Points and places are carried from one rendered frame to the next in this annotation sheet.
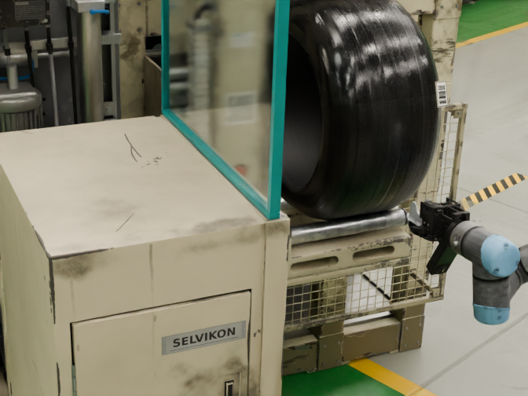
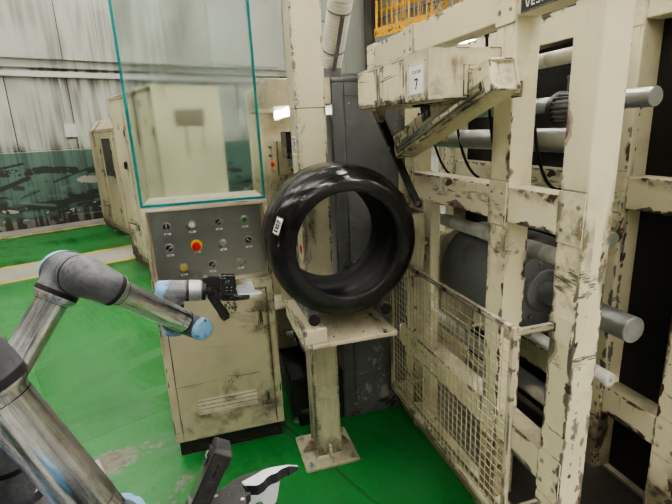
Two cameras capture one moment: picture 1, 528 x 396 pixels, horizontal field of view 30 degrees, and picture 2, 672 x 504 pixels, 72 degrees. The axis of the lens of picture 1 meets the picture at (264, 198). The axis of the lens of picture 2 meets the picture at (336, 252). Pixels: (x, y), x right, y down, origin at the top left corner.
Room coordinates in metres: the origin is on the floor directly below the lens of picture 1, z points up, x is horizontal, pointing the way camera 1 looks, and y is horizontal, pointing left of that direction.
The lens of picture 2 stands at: (2.60, -1.88, 1.57)
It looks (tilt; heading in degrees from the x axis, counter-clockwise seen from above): 15 degrees down; 99
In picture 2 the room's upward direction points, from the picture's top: 3 degrees counter-clockwise
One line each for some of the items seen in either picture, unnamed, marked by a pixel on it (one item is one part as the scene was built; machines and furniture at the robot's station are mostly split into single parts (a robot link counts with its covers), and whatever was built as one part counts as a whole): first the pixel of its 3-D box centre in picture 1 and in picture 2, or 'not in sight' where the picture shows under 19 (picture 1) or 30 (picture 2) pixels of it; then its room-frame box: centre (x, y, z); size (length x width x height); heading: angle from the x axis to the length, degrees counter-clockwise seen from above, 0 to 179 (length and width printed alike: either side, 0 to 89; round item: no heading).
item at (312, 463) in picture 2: not in sight; (326, 446); (2.20, 0.09, 0.02); 0.27 x 0.27 x 0.04; 25
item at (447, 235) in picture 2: not in sight; (460, 302); (2.90, 0.58, 0.61); 0.33 x 0.06 x 0.86; 25
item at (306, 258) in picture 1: (340, 250); (304, 319); (2.20, -0.20, 0.83); 0.36 x 0.09 x 0.06; 115
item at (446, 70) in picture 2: not in sight; (417, 84); (2.65, -0.13, 1.71); 0.61 x 0.25 x 0.15; 115
